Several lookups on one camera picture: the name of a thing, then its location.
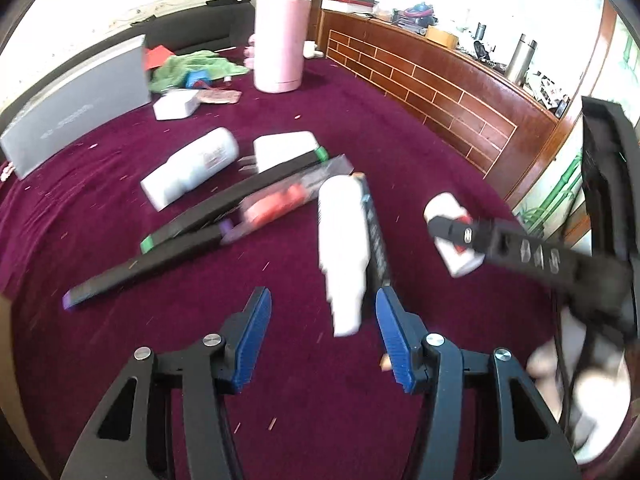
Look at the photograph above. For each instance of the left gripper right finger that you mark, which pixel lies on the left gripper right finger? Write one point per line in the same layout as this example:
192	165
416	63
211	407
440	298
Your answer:
531	444

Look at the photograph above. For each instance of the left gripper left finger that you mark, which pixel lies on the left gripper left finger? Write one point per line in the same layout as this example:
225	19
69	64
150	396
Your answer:
128	436

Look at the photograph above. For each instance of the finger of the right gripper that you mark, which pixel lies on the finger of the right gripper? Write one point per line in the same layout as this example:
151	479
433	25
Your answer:
590	279
610	177

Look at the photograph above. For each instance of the tall white tube bottle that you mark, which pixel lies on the tall white tube bottle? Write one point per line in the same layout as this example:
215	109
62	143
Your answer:
344	251

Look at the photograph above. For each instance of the person's right hand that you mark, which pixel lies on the person's right hand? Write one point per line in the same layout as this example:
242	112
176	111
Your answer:
602	389

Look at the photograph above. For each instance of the steel thermos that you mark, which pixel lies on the steel thermos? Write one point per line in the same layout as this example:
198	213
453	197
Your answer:
521	59

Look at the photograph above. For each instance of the maroon bed blanket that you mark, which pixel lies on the maroon bed blanket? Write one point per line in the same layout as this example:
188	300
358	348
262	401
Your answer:
318	406

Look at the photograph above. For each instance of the orange tipped black marker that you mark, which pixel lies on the orange tipped black marker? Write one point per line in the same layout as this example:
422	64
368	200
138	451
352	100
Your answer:
378	269

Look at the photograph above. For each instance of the purple capped black marker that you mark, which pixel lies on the purple capped black marker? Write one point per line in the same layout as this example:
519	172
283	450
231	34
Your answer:
158	258

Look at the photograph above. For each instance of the clear case red item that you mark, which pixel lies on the clear case red item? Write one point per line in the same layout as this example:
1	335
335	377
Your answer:
284	196

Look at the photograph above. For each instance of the white pill bottle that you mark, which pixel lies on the white pill bottle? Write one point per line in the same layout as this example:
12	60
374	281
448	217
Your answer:
190	167

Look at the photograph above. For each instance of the white charger plug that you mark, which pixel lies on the white charger plug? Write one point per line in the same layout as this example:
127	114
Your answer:
273	149

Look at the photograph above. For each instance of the green capped black marker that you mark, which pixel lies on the green capped black marker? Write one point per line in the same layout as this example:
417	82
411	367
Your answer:
224	201

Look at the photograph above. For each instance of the white power adapter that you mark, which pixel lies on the white power adapter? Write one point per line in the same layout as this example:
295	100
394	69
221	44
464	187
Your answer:
176	104

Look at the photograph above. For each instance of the brown patterned card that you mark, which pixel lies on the brown patterned card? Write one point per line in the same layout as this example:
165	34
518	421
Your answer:
218	96

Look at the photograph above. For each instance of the grey shoe box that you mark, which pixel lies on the grey shoe box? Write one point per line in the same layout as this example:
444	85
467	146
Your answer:
59	111

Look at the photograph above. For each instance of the blue small object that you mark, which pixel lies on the blue small object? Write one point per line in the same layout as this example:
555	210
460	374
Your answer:
197	79

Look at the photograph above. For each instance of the green cloth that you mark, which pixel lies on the green cloth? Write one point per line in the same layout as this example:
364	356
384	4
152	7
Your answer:
174	71

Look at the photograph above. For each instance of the pink thermos bottle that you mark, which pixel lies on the pink thermos bottle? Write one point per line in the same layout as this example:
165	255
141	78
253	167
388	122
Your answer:
279	37

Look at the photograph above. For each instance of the red paper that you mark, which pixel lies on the red paper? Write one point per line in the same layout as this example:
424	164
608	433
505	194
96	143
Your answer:
156	57

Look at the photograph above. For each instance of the pink crochet item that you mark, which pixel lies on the pink crochet item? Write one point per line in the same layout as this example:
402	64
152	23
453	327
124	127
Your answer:
249	53

